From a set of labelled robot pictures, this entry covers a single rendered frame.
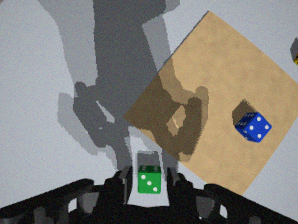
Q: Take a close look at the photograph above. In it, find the tan square mat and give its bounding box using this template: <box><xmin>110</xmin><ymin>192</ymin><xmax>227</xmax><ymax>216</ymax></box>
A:
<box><xmin>123</xmin><ymin>11</ymin><xmax>298</xmax><ymax>196</ymax></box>

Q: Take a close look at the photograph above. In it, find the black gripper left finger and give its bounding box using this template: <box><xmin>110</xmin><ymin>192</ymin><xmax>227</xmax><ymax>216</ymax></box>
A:
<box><xmin>0</xmin><ymin>166</ymin><xmax>133</xmax><ymax>224</ymax></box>

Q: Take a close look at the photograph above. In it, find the green die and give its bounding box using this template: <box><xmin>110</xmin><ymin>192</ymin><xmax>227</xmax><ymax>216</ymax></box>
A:
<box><xmin>138</xmin><ymin>165</ymin><xmax>161</xmax><ymax>194</ymax></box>

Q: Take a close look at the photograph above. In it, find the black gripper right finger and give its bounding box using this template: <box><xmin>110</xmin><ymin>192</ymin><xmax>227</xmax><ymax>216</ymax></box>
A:
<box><xmin>165</xmin><ymin>167</ymin><xmax>298</xmax><ymax>224</ymax></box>

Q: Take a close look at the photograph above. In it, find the blue die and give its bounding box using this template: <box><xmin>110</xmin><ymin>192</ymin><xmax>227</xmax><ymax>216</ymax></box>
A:
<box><xmin>235</xmin><ymin>112</ymin><xmax>272</xmax><ymax>143</ymax></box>

